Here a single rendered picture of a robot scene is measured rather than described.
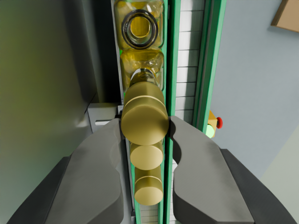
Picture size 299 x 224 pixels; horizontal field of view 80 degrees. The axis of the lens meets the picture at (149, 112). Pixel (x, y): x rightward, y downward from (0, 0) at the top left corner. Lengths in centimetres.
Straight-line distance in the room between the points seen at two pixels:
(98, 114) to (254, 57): 49
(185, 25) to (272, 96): 44
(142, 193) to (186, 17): 34
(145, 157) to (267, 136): 69
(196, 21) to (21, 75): 34
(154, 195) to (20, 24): 23
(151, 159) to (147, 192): 5
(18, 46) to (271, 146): 85
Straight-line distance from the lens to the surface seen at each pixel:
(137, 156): 18
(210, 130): 58
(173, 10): 34
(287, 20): 65
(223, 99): 66
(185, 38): 43
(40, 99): 24
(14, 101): 21
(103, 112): 48
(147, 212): 78
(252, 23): 63
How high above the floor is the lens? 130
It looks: 62 degrees down
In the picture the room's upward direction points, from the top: 175 degrees clockwise
